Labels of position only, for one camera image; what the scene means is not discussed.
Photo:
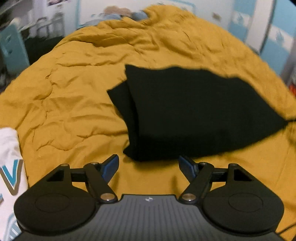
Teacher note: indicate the blue pillow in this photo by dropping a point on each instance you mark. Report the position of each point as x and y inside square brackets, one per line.
[139, 15]

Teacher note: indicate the blue white headboard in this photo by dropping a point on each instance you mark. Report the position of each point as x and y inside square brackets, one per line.
[92, 10]

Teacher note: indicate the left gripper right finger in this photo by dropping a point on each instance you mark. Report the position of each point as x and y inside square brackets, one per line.
[199, 176]

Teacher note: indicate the brown teddy bear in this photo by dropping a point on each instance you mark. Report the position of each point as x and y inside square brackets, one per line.
[116, 10]

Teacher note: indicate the blue white wardrobe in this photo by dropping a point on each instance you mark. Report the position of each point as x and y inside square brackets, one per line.
[267, 27]

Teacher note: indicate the mustard yellow quilt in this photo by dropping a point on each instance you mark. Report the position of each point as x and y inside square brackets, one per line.
[62, 113]

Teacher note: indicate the black clothes pile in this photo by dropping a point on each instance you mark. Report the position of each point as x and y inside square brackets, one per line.
[38, 46]

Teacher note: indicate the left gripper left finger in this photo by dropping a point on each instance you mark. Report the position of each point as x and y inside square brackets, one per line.
[98, 176]

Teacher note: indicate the black sweater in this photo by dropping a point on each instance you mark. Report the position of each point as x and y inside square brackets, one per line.
[194, 113]

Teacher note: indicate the white printed t-shirt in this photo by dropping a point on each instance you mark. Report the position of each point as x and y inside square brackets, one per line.
[13, 182]

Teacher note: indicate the blue wooden chair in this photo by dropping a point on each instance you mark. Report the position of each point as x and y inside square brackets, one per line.
[13, 50]

